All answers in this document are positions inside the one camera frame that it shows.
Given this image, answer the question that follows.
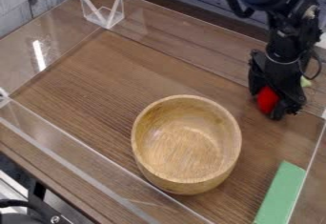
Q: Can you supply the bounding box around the green tape strip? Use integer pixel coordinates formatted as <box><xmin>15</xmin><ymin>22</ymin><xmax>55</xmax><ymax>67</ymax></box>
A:
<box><xmin>252</xmin><ymin>161</ymin><xmax>306</xmax><ymax>224</ymax></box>

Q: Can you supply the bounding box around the black metal table bracket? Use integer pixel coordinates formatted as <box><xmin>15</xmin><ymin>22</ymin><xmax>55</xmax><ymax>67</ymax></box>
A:
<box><xmin>28</xmin><ymin>182</ymin><xmax>73</xmax><ymax>224</ymax></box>

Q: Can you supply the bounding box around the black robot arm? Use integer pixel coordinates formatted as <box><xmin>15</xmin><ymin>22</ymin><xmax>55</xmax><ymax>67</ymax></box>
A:
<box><xmin>227</xmin><ymin>0</ymin><xmax>322</xmax><ymax>120</ymax></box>

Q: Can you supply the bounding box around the clear acrylic enclosure wall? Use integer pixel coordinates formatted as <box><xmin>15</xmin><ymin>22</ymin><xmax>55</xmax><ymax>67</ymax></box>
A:
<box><xmin>0</xmin><ymin>0</ymin><xmax>326</xmax><ymax>224</ymax></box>

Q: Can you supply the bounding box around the wooden bowl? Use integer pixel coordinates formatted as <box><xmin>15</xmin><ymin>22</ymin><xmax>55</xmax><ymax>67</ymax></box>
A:
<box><xmin>131</xmin><ymin>94</ymin><xmax>242</xmax><ymax>195</ymax></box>

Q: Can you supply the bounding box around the red plush strawberry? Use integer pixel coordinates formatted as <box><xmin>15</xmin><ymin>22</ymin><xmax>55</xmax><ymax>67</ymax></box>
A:
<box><xmin>255</xmin><ymin>74</ymin><xmax>313</xmax><ymax>115</ymax></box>

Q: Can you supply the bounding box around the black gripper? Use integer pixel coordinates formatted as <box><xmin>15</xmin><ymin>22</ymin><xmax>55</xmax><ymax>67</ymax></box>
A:
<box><xmin>248</xmin><ymin>29</ymin><xmax>314</xmax><ymax>121</ymax></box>

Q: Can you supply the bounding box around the clear acrylic corner bracket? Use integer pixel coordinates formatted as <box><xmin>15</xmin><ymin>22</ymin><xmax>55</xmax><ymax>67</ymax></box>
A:
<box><xmin>80</xmin><ymin>0</ymin><xmax>124</xmax><ymax>30</ymax></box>

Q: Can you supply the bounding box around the black cable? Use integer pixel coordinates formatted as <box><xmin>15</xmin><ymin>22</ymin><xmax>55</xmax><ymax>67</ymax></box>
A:
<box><xmin>298</xmin><ymin>48</ymin><xmax>323</xmax><ymax>81</ymax></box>

